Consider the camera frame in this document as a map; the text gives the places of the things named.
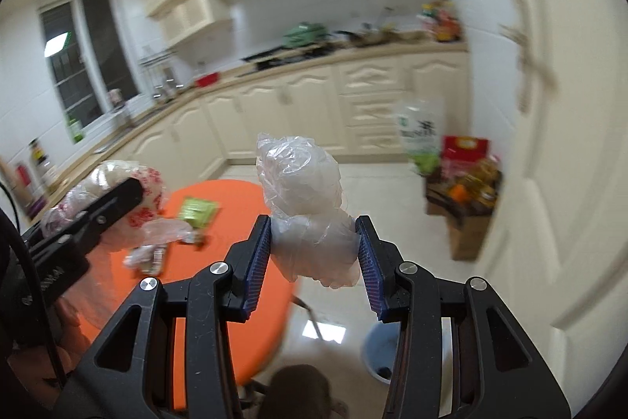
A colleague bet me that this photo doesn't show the red white plastic bag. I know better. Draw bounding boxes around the red white plastic bag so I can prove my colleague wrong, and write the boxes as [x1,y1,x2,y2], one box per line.
[39,159,194,252]

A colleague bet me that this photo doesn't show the green snack packet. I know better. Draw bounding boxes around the green snack packet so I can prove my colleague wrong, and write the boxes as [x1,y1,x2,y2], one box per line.
[178,197,219,230]

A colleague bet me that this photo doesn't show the clear plastic wrap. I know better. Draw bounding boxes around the clear plastic wrap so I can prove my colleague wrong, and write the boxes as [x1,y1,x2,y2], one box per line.
[257,133,360,289]

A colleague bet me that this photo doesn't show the silver barcode wrapper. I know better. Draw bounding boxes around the silver barcode wrapper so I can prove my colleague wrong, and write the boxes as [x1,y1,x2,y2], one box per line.
[124,245,168,276]

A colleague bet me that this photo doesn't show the black trash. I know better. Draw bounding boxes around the black trash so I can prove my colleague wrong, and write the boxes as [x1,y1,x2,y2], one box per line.
[377,367,392,380]

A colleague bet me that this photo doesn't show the light blue trash bin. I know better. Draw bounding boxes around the light blue trash bin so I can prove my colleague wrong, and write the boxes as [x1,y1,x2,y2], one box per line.
[361,322,400,385]

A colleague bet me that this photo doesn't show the kitchen window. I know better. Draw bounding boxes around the kitchen window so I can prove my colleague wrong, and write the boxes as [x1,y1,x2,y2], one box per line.
[39,0,139,126]

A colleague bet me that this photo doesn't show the lower kitchen cabinets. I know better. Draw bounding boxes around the lower kitchen cabinets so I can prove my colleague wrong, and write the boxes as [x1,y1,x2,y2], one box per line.
[48,42,471,205]

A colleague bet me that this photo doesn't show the person left hand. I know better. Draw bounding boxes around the person left hand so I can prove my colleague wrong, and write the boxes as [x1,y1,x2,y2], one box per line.
[9,298,91,410]

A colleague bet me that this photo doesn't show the large glass jar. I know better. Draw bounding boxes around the large glass jar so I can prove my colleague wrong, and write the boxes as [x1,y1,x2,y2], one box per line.
[36,154,58,194]

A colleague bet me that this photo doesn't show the white door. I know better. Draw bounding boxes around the white door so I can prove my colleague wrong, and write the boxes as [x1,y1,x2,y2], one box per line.
[478,0,627,413]

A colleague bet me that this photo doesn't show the green detergent bottle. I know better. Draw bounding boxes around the green detergent bottle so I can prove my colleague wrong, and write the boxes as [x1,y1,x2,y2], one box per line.
[67,117,84,144]

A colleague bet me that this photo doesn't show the person leg dark trousers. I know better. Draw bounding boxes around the person leg dark trousers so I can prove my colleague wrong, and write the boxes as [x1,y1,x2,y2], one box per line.
[257,365,350,419]

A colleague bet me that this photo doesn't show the cardboard box with groceries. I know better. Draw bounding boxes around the cardboard box with groceries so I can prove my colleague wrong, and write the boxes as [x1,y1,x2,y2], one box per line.
[425,155,502,262]

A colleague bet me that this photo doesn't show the sink faucet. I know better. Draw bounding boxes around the sink faucet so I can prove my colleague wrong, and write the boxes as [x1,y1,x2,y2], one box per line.
[108,88,133,129]

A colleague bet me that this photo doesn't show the round orange table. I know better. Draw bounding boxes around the round orange table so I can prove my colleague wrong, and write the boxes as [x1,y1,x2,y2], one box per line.
[54,180,295,418]

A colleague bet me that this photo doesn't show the red food bag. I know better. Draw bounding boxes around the red food bag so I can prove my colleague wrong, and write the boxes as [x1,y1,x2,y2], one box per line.
[441,135,491,180]

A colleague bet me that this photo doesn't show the hanging utensil rack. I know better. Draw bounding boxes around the hanging utensil rack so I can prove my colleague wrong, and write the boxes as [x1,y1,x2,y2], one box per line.
[139,50,184,105]

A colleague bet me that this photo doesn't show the red basin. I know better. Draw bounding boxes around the red basin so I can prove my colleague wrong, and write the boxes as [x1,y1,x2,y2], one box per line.
[195,72,220,88]

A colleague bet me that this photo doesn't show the white green rice bag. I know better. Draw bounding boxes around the white green rice bag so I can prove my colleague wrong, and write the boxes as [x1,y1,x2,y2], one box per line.
[394,97,445,176]

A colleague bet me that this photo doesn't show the black gas stove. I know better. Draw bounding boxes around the black gas stove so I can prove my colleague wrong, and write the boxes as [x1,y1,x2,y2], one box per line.
[243,42,335,72]

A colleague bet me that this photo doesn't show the steel wok pan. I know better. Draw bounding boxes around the steel wok pan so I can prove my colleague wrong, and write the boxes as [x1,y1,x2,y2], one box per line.
[338,23,397,48]

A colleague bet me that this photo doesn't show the green electric cooker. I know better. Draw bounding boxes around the green electric cooker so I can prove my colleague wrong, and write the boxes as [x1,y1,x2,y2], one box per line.
[283,22,329,49]

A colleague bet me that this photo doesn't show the condiment bottles group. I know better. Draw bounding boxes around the condiment bottles group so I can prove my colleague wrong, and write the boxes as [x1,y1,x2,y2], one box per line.
[418,0,463,44]

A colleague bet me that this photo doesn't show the door handle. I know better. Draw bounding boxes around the door handle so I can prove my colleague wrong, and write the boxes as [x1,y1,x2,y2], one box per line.
[499,0,558,116]

